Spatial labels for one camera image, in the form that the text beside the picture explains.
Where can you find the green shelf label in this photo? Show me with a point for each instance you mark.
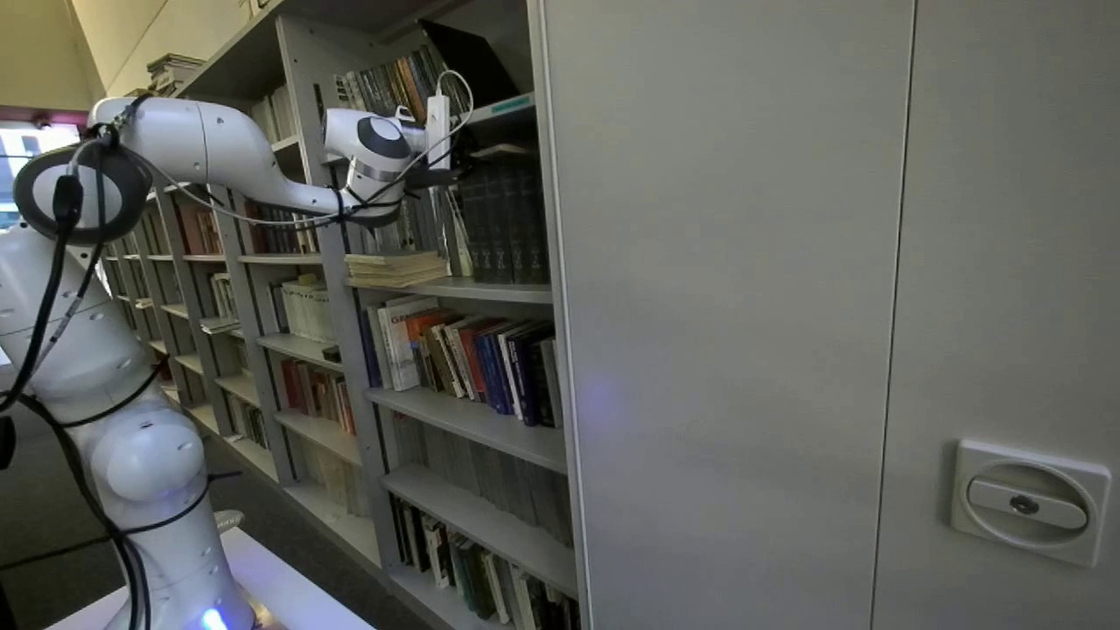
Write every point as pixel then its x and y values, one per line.
pixel 514 108

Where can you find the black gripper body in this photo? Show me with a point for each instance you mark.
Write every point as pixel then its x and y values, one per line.
pixel 460 148

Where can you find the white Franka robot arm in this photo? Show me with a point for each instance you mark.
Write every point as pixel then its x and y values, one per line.
pixel 152 466

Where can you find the blue hardcover book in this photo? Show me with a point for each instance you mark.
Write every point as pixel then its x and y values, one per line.
pixel 495 376

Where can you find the grey metal bookshelf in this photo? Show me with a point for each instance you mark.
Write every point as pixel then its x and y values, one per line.
pixel 160 316
pixel 257 264
pixel 703 293

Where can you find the white hardcover book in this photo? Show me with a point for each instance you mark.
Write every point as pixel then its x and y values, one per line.
pixel 403 351

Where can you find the black volume numbered 5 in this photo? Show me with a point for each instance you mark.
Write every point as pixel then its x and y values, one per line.
pixel 518 229

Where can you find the grey storage box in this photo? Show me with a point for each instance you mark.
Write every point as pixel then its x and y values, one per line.
pixel 176 72

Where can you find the black volume numbered 4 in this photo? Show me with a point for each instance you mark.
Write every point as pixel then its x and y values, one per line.
pixel 505 229

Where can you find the black volume numbered 2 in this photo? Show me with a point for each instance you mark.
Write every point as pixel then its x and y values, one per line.
pixel 477 229

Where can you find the dark green book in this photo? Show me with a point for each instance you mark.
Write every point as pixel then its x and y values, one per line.
pixel 477 583

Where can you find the red hardcover book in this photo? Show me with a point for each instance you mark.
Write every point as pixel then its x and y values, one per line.
pixel 473 367

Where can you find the black leaning binder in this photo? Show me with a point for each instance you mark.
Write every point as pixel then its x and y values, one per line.
pixel 473 62

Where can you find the grey cabinet door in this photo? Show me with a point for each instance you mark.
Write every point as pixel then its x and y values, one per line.
pixel 1020 233

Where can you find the thick black book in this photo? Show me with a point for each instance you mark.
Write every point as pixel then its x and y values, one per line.
pixel 538 382

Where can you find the black volume numbered 3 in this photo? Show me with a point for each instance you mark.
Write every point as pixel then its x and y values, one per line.
pixel 493 229

